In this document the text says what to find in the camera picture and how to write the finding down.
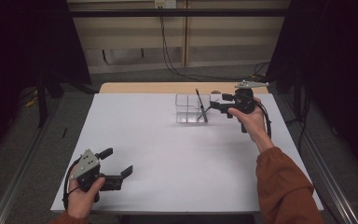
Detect black metal stand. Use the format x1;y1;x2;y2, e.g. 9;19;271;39
36;71;49;129

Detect left hand-held gripper cable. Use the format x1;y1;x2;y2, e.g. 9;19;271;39
62;158;80;212

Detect black curtain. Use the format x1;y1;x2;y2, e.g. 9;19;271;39
265;0;358;178
0;0;91;169

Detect clear plastic organizer box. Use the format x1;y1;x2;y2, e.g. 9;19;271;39
174;92;213;125

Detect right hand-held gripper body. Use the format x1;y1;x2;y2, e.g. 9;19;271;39
220;79;270;134

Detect wooden table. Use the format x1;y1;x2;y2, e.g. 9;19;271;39
98;81;269;95

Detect aluminium floor rail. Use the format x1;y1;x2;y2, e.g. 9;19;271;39
279;92;358;224
0;99;62;224

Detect black horizontal bar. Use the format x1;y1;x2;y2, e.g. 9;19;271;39
69;8;290;18

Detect right hand-held gripper cable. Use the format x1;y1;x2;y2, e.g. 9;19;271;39
255;98;273;140

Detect white wall outlet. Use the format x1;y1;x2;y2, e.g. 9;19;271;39
154;0;177;9

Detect person's left hand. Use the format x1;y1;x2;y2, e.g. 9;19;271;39
66;176;106;220

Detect long black wall cable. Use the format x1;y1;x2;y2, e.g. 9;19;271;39
158;6;271;82

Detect person's right hand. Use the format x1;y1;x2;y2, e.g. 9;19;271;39
227;96;276;153

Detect hand-held gripper cable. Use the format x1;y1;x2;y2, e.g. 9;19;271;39
62;158;80;212
255;98;273;140

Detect thin black makeup brush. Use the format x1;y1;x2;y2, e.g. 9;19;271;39
197;98;220;123

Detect white table mat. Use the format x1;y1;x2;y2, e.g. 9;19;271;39
49;92;324;216

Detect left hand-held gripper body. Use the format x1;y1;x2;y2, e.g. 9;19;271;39
68;148;125;203

